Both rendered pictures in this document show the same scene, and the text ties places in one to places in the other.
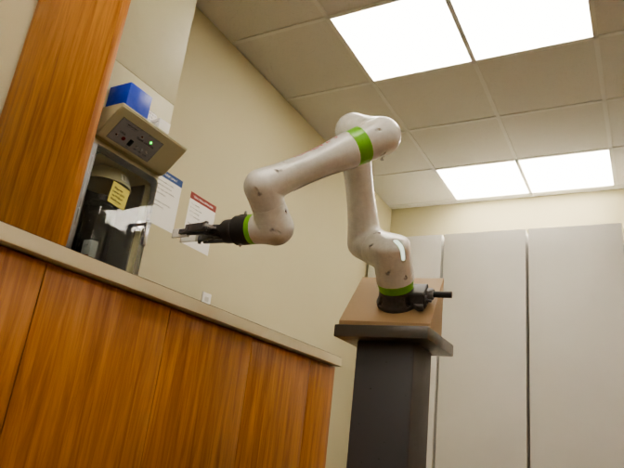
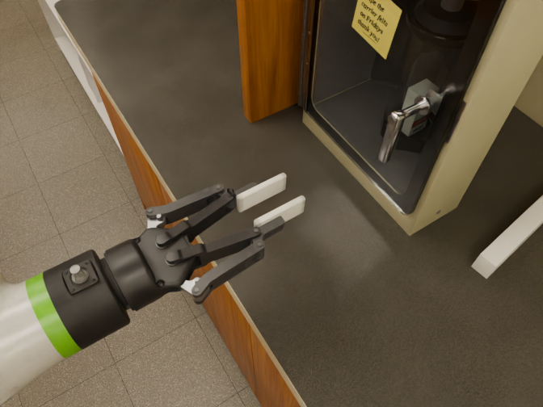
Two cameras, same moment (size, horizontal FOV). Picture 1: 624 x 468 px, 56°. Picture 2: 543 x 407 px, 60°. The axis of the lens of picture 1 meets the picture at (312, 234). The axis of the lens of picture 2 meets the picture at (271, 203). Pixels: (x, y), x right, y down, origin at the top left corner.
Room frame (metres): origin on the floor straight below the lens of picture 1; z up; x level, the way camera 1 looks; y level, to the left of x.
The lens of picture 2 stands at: (1.98, 0.11, 1.62)
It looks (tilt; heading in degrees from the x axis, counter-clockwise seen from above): 55 degrees down; 117
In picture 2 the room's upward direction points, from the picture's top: straight up
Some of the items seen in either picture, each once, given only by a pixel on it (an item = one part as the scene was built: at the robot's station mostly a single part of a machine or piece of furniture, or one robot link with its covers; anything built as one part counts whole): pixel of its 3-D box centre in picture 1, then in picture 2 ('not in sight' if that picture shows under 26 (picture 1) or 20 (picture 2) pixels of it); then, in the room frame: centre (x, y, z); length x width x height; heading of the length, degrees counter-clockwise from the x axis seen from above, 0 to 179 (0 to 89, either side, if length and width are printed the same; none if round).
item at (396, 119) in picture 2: (142, 233); (401, 131); (1.94, 0.58, 1.17); 0.05 x 0.03 x 0.10; 59
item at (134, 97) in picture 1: (128, 103); not in sight; (1.76, 0.66, 1.56); 0.10 x 0.10 x 0.09; 59
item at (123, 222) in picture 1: (114, 215); (370, 65); (1.86, 0.66, 1.19); 0.30 x 0.01 x 0.40; 149
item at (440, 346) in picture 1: (395, 341); not in sight; (2.03, -0.33, 0.92); 0.32 x 0.32 x 0.04; 61
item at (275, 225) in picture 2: not in sight; (269, 237); (1.85, 0.36, 1.14); 0.05 x 0.03 x 0.01; 60
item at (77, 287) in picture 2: (243, 228); (90, 294); (1.71, 0.21, 1.15); 0.09 x 0.06 x 0.12; 150
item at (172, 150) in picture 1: (142, 141); not in sight; (1.83, 0.61, 1.46); 0.32 x 0.12 x 0.10; 149
